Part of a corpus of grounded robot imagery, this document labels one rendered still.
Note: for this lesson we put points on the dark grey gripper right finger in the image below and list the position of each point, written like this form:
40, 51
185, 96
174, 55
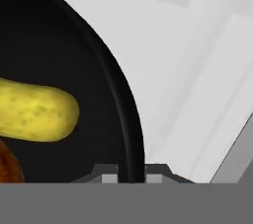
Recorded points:
157, 172

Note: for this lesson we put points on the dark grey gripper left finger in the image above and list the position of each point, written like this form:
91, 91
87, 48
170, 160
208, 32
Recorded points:
105, 172

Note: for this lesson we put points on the black bowl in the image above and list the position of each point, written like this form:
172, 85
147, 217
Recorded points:
59, 47

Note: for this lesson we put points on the yellow-green cucumber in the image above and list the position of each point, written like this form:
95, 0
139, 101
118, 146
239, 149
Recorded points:
33, 111

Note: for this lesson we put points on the brown chicken drumstick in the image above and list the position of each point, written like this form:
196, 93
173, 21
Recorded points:
9, 165

